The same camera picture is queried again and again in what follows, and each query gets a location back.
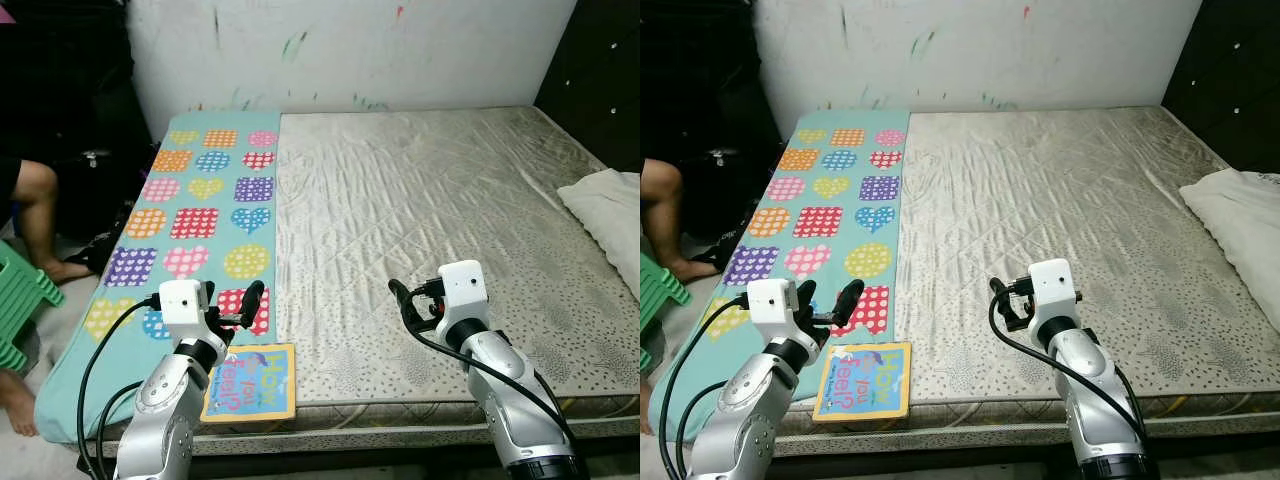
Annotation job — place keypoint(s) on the teal blanket with coloured shapes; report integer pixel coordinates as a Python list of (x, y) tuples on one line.
[(845, 165), (215, 165)]

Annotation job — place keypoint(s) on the white printed pillow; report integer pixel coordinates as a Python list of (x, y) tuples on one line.
[(1240, 220), (610, 220)]

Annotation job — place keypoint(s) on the green plastic stool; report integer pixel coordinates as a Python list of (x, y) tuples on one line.
[(665, 285), (20, 300)]

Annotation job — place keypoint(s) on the dark tufted headboard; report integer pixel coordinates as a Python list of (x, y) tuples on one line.
[(600, 80), (1230, 80)]

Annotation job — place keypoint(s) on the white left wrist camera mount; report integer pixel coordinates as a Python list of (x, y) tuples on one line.
[(180, 303), (768, 302)]

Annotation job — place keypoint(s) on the grey quilted mattress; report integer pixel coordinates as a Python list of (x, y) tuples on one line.
[(1050, 200), (420, 200)]

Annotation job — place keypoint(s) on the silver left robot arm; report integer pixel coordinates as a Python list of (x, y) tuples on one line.
[(745, 410), (165, 410)]

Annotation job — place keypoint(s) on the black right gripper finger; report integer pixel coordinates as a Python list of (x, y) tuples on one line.
[(402, 303), (1001, 300)]

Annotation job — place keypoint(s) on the yellow-edged children's book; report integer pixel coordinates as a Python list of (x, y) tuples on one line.
[(865, 385), (255, 385)]

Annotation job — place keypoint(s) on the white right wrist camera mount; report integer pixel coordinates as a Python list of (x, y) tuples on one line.
[(1052, 283), (462, 285)]

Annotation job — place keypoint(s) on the black bag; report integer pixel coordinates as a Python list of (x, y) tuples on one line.
[(100, 190), (730, 185)]

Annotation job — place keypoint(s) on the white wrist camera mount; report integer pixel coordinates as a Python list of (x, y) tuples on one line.
[(462, 285), (180, 303), (1052, 283), (768, 302)]

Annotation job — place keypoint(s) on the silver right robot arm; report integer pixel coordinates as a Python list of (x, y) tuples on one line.
[(515, 400), (1095, 400)]

